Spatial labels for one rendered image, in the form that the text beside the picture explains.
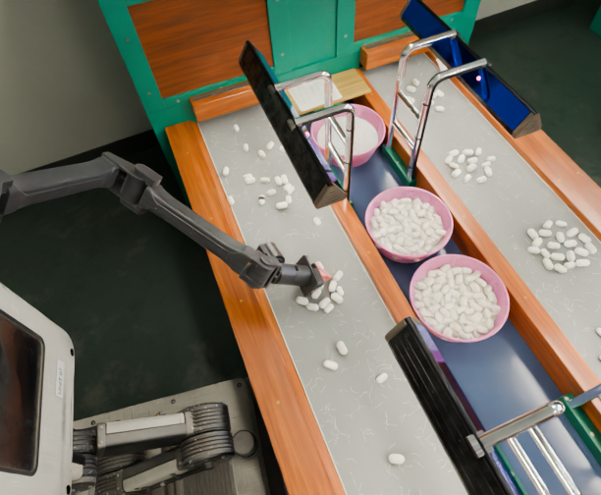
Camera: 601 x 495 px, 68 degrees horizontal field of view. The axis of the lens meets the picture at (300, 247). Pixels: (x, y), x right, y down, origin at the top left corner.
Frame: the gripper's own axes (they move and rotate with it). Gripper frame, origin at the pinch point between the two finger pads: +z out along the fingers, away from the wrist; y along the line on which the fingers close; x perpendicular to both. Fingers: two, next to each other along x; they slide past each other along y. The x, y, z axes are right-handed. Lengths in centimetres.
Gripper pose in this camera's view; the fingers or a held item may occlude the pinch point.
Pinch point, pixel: (327, 277)
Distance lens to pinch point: 129.9
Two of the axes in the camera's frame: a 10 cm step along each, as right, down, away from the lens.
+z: 7.4, 1.1, 6.6
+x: -5.6, 6.3, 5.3
